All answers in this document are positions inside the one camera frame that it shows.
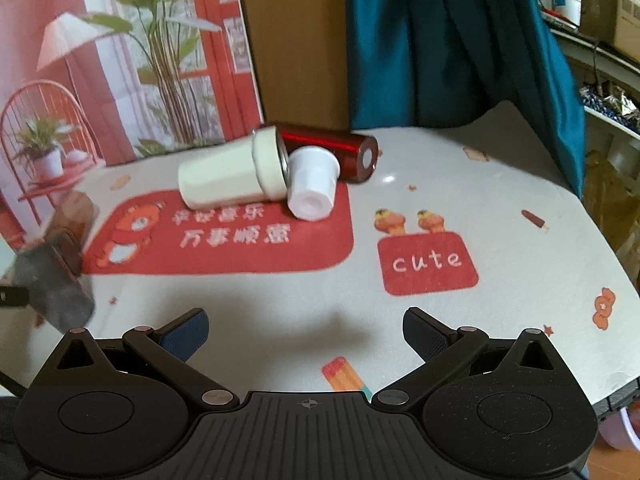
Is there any teal translucent plastic cup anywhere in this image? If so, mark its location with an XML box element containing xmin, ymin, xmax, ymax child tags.
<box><xmin>13</xmin><ymin>244</ymin><xmax>94</xmax><ymax>333</ymax></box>

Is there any brown translucent plastic cup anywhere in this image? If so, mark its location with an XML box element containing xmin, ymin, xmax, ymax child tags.
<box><xmin>44</xmin><ymin>190</ymin><xmax>98</xmax><ymax>276</ymax></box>

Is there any large white plastic cup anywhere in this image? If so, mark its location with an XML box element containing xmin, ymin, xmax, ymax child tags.
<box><xmin>178</xmin><ymin>126</ymin><xmax>288</xmax><ymax>210</ymax></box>

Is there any small white plastic cup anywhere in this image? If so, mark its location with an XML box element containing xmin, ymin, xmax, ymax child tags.
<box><xmin>288</xmin><ymin>146</ymin><xmax>341</xmax><ymax>222</ymax></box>

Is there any printed room backdrop cloth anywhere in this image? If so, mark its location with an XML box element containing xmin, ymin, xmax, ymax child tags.
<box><xmin>1</xmin><ymin>0</ymin><xmax>264</xmax><ymax>249</ymax></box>

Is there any bear print tablecloth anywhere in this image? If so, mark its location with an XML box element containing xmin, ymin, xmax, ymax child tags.
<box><xmin>0</xmin><ymin>100</ymin><xmax>640</xmax><ymax>411</ymax></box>

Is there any red metallic cylinder bottle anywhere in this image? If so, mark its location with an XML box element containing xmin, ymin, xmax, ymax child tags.
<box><xmin>266</xmin><ymin>122</ymin><xmax>380</xmax><ymax>183</ymax></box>

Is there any teal curtain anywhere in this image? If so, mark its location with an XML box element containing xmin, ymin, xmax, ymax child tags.
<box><xmin>345</xmin><ymin>0</ymin><xmax>586</xmax><ymax>193</ymax></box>

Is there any cardboard box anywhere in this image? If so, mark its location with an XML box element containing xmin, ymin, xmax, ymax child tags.
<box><xmin>579</xmin><ymin>0</ymin><xmax>640</xmax><ymax>56</ymax></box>

